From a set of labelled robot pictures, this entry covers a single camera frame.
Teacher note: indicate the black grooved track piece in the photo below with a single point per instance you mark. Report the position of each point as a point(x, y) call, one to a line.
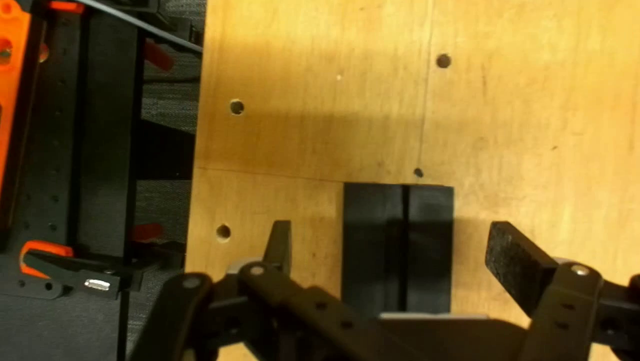
point(373, 248)

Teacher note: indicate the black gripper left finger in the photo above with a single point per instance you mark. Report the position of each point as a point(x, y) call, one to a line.
point(280, 248)

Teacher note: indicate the orange spirit level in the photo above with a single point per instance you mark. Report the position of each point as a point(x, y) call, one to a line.
point(17, 121)

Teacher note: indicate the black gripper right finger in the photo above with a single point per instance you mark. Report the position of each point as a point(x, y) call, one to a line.
point(522, 267)

